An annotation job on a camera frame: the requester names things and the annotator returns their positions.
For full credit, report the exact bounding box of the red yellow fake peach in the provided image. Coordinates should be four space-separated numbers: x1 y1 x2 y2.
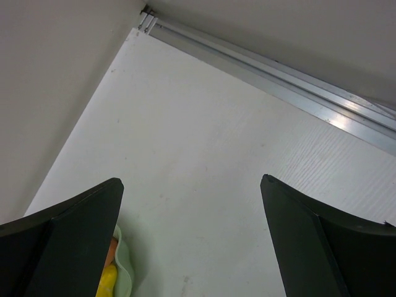
104 237 118 268

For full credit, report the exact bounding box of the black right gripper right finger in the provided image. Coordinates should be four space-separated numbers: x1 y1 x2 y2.
260 174 395 296

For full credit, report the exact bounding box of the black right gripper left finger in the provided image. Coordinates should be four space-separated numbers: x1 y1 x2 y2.
1 178 124 296

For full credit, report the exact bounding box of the green scalloped fruit bowl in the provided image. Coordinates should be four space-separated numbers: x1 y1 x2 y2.
113 225 135 297

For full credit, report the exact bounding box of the aluminium right table rail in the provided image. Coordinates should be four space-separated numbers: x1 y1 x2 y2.
137 5 395 155

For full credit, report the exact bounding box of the yellow fake pear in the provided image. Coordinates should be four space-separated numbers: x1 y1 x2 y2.
96 264 118 297

